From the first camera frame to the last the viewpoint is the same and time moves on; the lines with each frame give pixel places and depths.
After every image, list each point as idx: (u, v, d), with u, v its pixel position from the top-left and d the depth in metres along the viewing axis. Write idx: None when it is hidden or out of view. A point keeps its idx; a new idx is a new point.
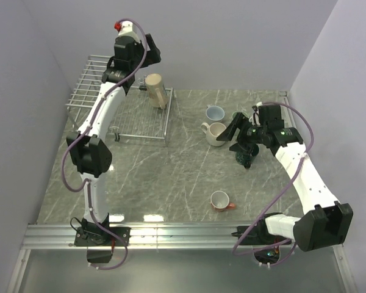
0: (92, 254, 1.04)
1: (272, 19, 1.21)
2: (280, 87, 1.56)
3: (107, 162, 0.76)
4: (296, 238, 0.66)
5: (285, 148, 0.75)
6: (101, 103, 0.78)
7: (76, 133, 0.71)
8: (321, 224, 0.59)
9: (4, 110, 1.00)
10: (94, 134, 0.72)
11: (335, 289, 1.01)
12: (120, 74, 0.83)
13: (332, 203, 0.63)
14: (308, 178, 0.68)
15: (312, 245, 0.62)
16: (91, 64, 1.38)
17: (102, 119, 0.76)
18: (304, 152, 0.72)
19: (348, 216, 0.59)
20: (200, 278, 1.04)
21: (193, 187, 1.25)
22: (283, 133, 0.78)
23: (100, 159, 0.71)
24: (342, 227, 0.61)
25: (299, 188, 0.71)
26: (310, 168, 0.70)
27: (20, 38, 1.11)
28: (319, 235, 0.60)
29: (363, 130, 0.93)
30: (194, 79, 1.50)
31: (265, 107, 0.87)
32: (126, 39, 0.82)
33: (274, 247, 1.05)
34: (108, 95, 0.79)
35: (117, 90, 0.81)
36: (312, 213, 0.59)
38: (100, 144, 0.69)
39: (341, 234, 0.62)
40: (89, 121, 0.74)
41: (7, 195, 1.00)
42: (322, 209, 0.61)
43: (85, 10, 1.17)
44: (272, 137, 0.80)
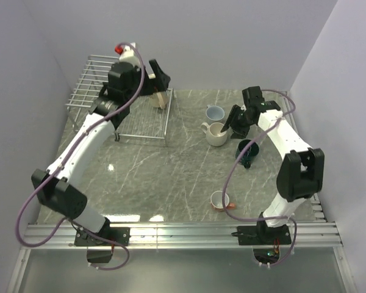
0: (92, 254, 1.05)
1: (272, 19, 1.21)
2: (280, 87, 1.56)
3: (77, 207, 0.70)
4: (279, 187, 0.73)
5: (265, 113, 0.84)
6: (82, 138, 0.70)
7: (44, 174, 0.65)
8: (297, 165, 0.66)
9: (4, 110, 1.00)
10: (64, 177, 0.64)
11: (335, 289, 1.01)
12: (111, 105, 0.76)
13: (305, 149, 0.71)
14: (284, 132, 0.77)
15: (293, 190, 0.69)
16: (91, 64, 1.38)
17: (77, 159, 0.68)
18: (280, 116, 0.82)
19: (319, 157, 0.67)
20: (200, 278, 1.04)
21: (193, 187, 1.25)
22: (264, 105, 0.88)
23: (68, 205, 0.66)
24: (316, 170, 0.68)
25: (276, 142, 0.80)
26: (286, 126, 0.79)
27: (20, 38, 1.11)
28: (297, 178, 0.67)
29: (363, 130, 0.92)
30: (194, 79, 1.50)
31: (247, 88, 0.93)
32: (123, 67, 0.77)
33: (275, 247, 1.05)
34: (91, 130, 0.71)
35: (105, 124, 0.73)
36: (288, 156, 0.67)
38: (68, 189, 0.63)
39: (319, 177, 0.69)
40: (62, 159, 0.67)
41: (7, 195, 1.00)
42: (296, 151, 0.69)
43: (85, 10, 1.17)
44: (254, 110, 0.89)
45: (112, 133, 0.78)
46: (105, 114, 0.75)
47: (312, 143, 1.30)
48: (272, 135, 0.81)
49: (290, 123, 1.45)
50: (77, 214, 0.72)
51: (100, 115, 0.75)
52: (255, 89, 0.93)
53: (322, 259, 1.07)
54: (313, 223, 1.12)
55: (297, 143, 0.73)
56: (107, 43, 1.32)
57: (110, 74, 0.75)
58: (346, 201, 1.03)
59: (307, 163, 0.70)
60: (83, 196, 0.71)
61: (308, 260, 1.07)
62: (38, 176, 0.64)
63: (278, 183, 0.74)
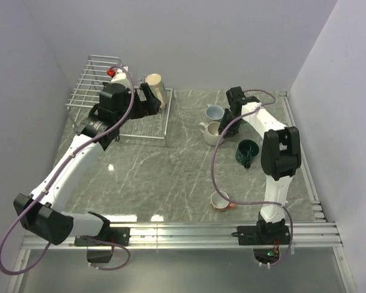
0: (92, 254, 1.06)
1: (272, 19, 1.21)
2: (280, 87, 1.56)
3: (63, 231, 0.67)
4: (265, 168, 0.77)
5: (246, 105, 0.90)
6: (68, 161, 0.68)
7: (28, 199, 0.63)
8: (275, 141, 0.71)
9: (3, 109, 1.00)
10: (47, 202, 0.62)
11: (335, 289, 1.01)
12: (99, 126, 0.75)
13: (282, 128, 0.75)
14: (263, 118, 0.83)
15: (275, 166, 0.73)
16: (91, 64, 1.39)
17: (62, 183, 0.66)
18: (259, 105, 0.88)
19: (295, 133, 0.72)
20: (200, 278, 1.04)
21: (193, 187, 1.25)
22: (244, 98, 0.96)
23: (53, 231, 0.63)
24: (294, 145, 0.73)
25: (258, 128, 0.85)
26: (264, 112, 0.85)
27: (20, 38, 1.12)
28: (278, 155, 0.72)
29: (363, 130, 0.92)
30: (194, 79, 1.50)
31: (229, 89, 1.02)
32: (115, 88, 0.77)
33: (274, 247, 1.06)
34: (77, 152, 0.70)
35: (92, 146, 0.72)
36: (266, 133, 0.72)
38: (52, 215, 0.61)
39: (297, 152, 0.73)
40: (47, 182, 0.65)
41: (7, 195, 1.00)
42: (273, 130, 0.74)
43: (85, 10, 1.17)
44: (236, 104, 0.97)
45: (101, 154, 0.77)
46: (93, 135, 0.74)
47: (312, 143, 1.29)
48: (253, 121, 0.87)
49: (290, 122, 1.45)
50: (63, 238, 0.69)
51: (88, 135, 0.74)
52: (238, 90, 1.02)
53: (322, 259, 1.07)
54: (312, 223, 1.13)
55: (276, 124, 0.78)
56: (107, 43, 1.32)
57: (101, 94, 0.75)
58: (346, 201, 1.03)
59: (286, 142, 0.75)
60: (69, 219, 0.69)
61: (308, 260, 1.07)
62: (21, 202, 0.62)
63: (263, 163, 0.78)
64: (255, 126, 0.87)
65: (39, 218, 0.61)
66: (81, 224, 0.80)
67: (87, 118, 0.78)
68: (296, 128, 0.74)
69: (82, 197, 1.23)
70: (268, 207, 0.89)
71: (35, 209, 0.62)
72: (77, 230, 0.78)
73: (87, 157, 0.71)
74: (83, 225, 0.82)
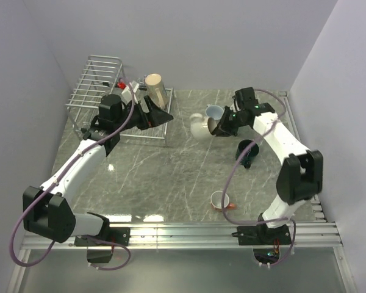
0: (92, 254, 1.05)
1: (272, 19, 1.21)
2: (280, 87, 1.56)
3: (67, 227, 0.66)
4: (282, 192, 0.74)
5: (260, 116, 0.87)
6: (77, 158, 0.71)
7: (38, 190, 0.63)
8: (296, 170, 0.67)
9: (3, 108, 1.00)
10: (58, 192, 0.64)
11: (335, 289, 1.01)
12: (103, 133, 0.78)
13: (304, 152, 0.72)
14: (281, 136, 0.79)
15: (294, 193, 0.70)
16: (91, 64, 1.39)
17: (72, 176, 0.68)
18: (276, 118, 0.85)
19: (318, 159, 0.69)
20: (200, 278, 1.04)
21: (193, 187, 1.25)
22: (257, 107, 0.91)
23: (60, 222, 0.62)
24: (316, 172, 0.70)
25: (274, 146, 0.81)
26: (282, 129, 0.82)
27: (20, 38, 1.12)
28: (297, 182, 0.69)
29: (363, 131, 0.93)
30: (194, 79, 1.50)
31: (240, 91, 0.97)
32: (112, 98, 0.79)
33: (274, 247, 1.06)
34: (86, 152, 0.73)
35: (98, 148, 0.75)
36: (288, 160, 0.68)
38: (63, 204, 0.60)
39: (318, 179, 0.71)
40: (57, 176, 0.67)
41: (7, 195, 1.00)
42: (294, 155, 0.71)
43: (85, 10, 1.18)
44: (249, 113, 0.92)
45: (104, 159, 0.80)
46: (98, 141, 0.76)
47: (312, 143, 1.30)
48: (271, 140, 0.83)
49: (289, 123, 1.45)
50: (66, 237, 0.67)
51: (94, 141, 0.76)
52: (249, 91, 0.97)
53: (322, 259, 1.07)
54: (312, 223, 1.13)
55: (296, 146, 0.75)
56: (107, 43, 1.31)
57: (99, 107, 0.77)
58: (346, 201, 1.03)
59: (306, 166, 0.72)
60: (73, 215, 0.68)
61: (308, 260, 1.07)
62: (30, 193, 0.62)
63: (279, 186, 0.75)
64: (270, 142, 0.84)
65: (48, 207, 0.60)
66: (82, 224, 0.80)
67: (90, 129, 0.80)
68: (318, 153, 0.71)
69: (83, 197, 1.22)
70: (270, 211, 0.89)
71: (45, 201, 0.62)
72: (77, 229, 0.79)
73: (94, 158, 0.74)
74: (83, 225, 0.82)
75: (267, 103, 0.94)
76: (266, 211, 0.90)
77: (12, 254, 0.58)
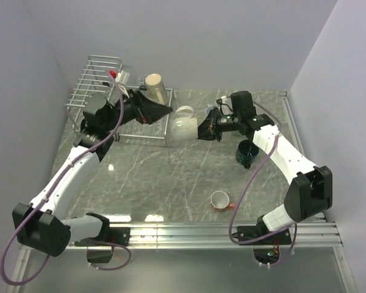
0: (92, 254, 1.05)
1: (272, 19, 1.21)
2: (280, 87, 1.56)
3: (61, 243, 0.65)
4: (290, 211, 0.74)
5: (260, 131, 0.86)
6: (67, 170, 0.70)
7: (27, 208, 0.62)
8: (306, 190, 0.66)
9: (4, 108, 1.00)
10: (49, 210, 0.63)
11: (335, 289, 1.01)
12: (95, 138, 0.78)
13: (311, 169, 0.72)
14: (286, 152, 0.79)
15: (304, 213, 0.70)
16: (91, 64, 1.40)
17: (62, 191, 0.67)
18: (277, 131, 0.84)
19: (328, 177, 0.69)
20: (200, 278, 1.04)
21: (193, 187, 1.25)
22: (255, 121, 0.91)
23: (53, 239, 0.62)
24: (326, 189, 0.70)
25: (280, 162, 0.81)
26: (284, 144, 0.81)
27: (21, 38, 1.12)
28: (308, 202, 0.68)
29: (363, 130, 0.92)
30: (193, 79, 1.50)
31: (237, 96, 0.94)
32: (97, 101, 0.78)
33: (274, 247, 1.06)
34: (77, 162, 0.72)
35: (89, 155, 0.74)
36: (297, 181, 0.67)
38: (53, 221, 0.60)
39: (328, 196, 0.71)
40: (46, 192, 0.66)
41: (7, 194, 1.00)
42: (304, 174, 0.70)
43: (85, 11, 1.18)
44: (247, 126, 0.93)
45: (97, 165, 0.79)
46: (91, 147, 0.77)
47: (312, 143, 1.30)
48: (276, 158, 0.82)
49: (289, 123, 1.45)
50: (61, 251, 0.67)
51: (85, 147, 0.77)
52: (247, 97, 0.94)
53: (322, 259, 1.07)
54: (312, 223, 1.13)
55: (302, 163, 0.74)
56: (107, 43, 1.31)
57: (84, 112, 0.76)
58: (346, 201, 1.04)
59: (315, 183, 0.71)
60: (68, 228, 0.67)
61: (308, 260, 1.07)
62: (20, 211, 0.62)
63: (288, 204, 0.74)
64: (274, 158, 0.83)
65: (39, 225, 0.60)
66: (80, 226, 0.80)
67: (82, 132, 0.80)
68: (327, 170, 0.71)
69: (83, 197, 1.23)
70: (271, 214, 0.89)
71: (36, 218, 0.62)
72: (77, 232, 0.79)
73: (85, 166, 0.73)
74: (83, 226, 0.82)
75: (265, 115, 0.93)
76: (268, 218, 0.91)
77: (2, 274, 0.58)
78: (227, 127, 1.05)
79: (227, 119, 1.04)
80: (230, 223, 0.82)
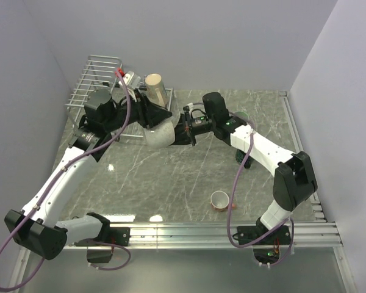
0: (92, 254, 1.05)
1: (273, 18, 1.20)
2: (280, 87, 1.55)
3: (57, 246, 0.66)
4: (282, 202, 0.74)
5: (236, 132, 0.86)
6: (60, 174, 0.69)
7: (19, 215, 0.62)
8: (290, 177, 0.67)
9: (4, 108, 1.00)
10: (39, 218, 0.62)
11: (335, 289, 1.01)
12: (91, 137, 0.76)
13: (290, 156, 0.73)
14: (263, 146, 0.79)
15: (294, 200, 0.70)
16: (91, 64, 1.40)
17: (54, 198, 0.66)
18: (251, 129, 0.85)
19: (306, 160, 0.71)
20: (199, 278, 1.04)
21: (193, 187, 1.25)
22: (229, 124, 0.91)
23: (46, 246, 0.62)
24: (308, 173, 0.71)
25: (260, 158, 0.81)
26: (260, 139, 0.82)
27: (20, 38, 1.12)
28: (295, 190, 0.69)
29: (363, 130, 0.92)
30: (194, 79, 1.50)
31: (210, 101, 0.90)
32: (101, 97, 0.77)
33: (274, 247, 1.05)
34: (70, 166, 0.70)
35: (85, 159, 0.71)
36: (279, 170, 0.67)
38: (44, 232, 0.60)
39: (312, 178, 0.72)
40: (38, 199, 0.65)
41: (7, 194, 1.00)
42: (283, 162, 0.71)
43: (84, 10, 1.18)
44: (222, 131, 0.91)
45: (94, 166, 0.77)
46: (86, 148, 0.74)
47: (312, 143, 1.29)
48: (256, 154, 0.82)
49: (289, 122, 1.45)
50: (57, 254, 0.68)
51: (81, 148, 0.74)
52: (220, 101, 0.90)
53: (321, 258, 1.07)
54: (312, 223, 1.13)
55: (280, 153, 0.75)
56: (107, 43, 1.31)
57: (87, 106, 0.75)
58: (346, 201, 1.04)
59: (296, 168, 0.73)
60: (64, 232, 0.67)
61: (307, 260, 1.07)
62: (12, 218, 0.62)
63: (277, 195, 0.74)
64: (254, 155, 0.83)
65: (31, 234, 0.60)
66: (79, 226, 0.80)
67: (78, 130, 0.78)
68: (304, 154, 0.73)
69: (83, 197, 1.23)
70: (267, 213, 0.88)
71: (27, 227, 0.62)
72: (76, 233, 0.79)
73: (79, 171, 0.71)
74: (82, 227, 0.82)
75: (237, 116, 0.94)
76: (265, 218, 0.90)
77: None
78: (203, 128, 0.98)
79: (202, 119, 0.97)
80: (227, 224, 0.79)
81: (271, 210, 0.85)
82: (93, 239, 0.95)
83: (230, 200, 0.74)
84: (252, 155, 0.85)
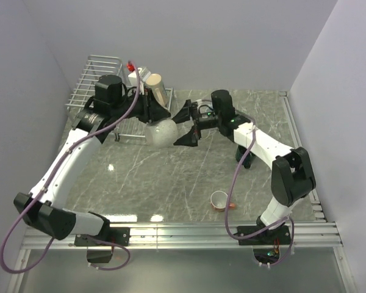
0: (92, 254, 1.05)
1: (274, 18, 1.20)
2: (280, 87, 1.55)
3: (66, 227, 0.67)
4: (279, 197, 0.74)
5: (238, 129, 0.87)
6: (64, 157, 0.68)
7: (27, 198, 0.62)
8: (287, 170, 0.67)
9: (3, 108, 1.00)
10: (47, 200, 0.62)
11: (335, 289, 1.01)
12: (95, 118, 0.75)
13: (288, 151, 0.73)
14: (263, 141, 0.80)
15: (291, 194, 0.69)
16: (91, 63, 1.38)
17: (61, 180, 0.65)
18: (254, 126, 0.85)
19: (304, 155, 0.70)
20: (199, 278, 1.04)
21: (193, 187, 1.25)
22: (233, 121, 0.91)
23: (56, 227, 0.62)
24: (306, 169, 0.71)
25: (260, 154, 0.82)
26: (261, 135, 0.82)
27: (20, 37, 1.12)
28: (292, 183, 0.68)
29: (363, 129, 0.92)
30: (194, 79, 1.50)
31: (217, 97, 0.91)
32: (111, 79, 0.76)
33: (274, 247, 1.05)
34: (74, 149, 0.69)
35: (89, 141, 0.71)
36: (276, 162, 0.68)
38: (53, 213, 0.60)
39: (310, 174, 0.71)
40: (44, 181, 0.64)
41: (7, 193, 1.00)
42: (282, 156, 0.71)
43: (84, 11, 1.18)
44: (226, 128, 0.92)
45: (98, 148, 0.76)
46: (89, 129, 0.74)
47: (312, 143, 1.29)
48: (256, 150, 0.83)
49: (290, 123, 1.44)
50: (66, 235, 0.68)
51: (84, 130, 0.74)
52: (227, 99, 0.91)
53: (321, 258, 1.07)
54: (312, 223, 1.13)
55: (279, 148, 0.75)
56: (107, 43, 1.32)
57: (97, 85, 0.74)
58: (346, 201, 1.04)
59: (294, 164, 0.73)
60: (72, 214, 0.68)
61: (307, 260, 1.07)
62: (21, 201, 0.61)
63: (274, 191, 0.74)
64: (256, 152, 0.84)
65: (40, 215, 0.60)
66: (82, 224, 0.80)
67: (82, 111, 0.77)
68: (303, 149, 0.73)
69: (83, 197, 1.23)
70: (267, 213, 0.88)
71: (36, 208, 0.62)
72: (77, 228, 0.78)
73: (83, 153, 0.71)
74: (82, 226, 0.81)
75: (242, 115, 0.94)
76: (265, 215, 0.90)
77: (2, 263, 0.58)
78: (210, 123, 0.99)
79: (208, 115, 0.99)
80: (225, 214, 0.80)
81: (271, 209, 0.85)
82: (93, 237, 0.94)
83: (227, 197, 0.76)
84: (254, 151, 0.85)
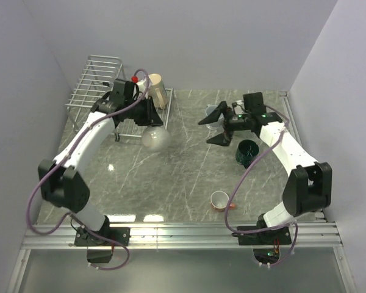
0: (92, 254, 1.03)
1: (273, 18, 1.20)
2: (280, 87, 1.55)
3: (83, 199, 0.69)
4: (288, 204, 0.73)
5: (267, 126, 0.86)
6: (86, 132, 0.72)
7: (51, 163, 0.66)
8: (303, 184, 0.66)
9: (3, 108, 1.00)
10: (71, 165, 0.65)
11: (335, 289, 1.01)
12: (111, 105, 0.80)
13: (311, 163, 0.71)
14: (289, 146, 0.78)
15: (301, 207, 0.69)
16: (91, 63, 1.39)
17: (83, 150, 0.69)
18: (283, 128, 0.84)
19: (327, 173, 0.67)
20: (199, 278, 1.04)
21: (193, 187, 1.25)
22: (264, 116, 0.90)
23: (76, 193, 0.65)
24: (324, 186, 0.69)
25: (282, 157, 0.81)
26: (290, 139, 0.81)
27: (20, 38, 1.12)
28: (305, 197, 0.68)
29: (364, 129, 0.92)
30: (194, 79, 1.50)
31: (249, 95, 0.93)
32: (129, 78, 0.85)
33: (274, 247, 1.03)
34: (94, 126, 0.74)
35: (107, 121, 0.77)
36: (294, 173, 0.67)
38: (77, 175, 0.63)
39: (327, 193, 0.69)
40: (68, 150, 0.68)
41: (7, 194, 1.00)
42: (302, 167, 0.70)
43: (84, 11, 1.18)
44: (255, 122, 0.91)
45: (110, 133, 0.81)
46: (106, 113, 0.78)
47: (312, 143, 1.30)
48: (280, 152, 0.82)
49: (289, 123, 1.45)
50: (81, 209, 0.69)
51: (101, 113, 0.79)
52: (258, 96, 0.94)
53: (321, 258, 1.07)
54: (311, 223, 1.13)
55: (303, 157, 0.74)
56: (107, 43, 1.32)
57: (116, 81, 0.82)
58: (346, 201, 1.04)
59: (314, 177, 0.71)
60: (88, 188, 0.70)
61: (307, 260, 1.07)
62: (45, 166, 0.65)
63: (285, 199, 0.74)
64: (279, 154, 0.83)
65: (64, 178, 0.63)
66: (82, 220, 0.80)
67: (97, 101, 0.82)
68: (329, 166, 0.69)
69: None
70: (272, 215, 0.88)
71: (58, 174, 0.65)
72: None
73: (102, 131, 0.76)
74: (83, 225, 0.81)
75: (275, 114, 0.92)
76: (268, 216, 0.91)
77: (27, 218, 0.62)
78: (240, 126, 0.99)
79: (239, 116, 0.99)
80: (226, 213, 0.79)
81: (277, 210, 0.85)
82: (93, 232, 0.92)
83: (229, 200, 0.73)
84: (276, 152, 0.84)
